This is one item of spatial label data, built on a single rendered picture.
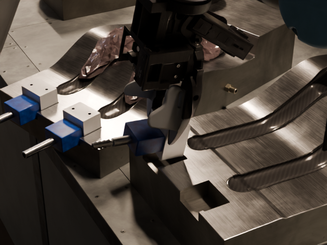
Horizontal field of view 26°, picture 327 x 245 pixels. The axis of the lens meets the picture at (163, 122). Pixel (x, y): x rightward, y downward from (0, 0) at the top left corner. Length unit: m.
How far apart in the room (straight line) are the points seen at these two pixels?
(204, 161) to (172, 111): 0.11
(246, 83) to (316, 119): 0.27
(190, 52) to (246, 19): 0.50
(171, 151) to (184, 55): 0.17
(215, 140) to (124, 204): 0.16
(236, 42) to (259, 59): 0.40
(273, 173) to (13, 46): 0.72
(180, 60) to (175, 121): 0.09
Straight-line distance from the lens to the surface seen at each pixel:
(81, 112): 1.11
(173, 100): 0.90
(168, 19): 0.84
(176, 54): 0.85
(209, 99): 1.23
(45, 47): 1.50
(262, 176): 0.98
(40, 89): 1.18
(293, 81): 1.13
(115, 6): 1.65
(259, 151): 1.02
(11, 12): 0.32
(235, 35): 0.90
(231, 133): 1.06
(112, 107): 1.18
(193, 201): 0.95
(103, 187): 1.08
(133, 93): 0.95
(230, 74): 1.25
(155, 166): 1.02
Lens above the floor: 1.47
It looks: 33 degrees down
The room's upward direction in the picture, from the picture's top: straight up
